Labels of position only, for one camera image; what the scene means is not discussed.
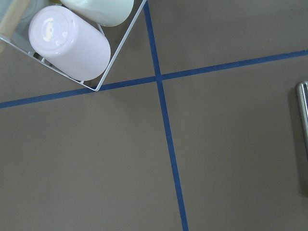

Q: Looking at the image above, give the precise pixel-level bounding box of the steel muddler black cap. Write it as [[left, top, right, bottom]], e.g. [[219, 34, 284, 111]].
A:
[[295, 81, 308, 153]]

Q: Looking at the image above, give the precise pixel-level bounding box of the cream white plastic cup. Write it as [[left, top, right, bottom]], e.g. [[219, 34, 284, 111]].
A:
[[61, 0, 134, 27]]

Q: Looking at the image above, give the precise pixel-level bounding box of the pink plastic cup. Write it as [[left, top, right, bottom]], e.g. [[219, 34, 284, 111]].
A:
[[28, 5, 111, 81]]

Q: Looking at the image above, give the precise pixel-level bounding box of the white wire cup rack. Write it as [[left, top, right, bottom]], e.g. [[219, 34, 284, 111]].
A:
[[0, 0, 146, 91]]

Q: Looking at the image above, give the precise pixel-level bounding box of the wooden rack handle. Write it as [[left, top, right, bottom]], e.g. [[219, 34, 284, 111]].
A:
[[0, 0, 31, 40]]

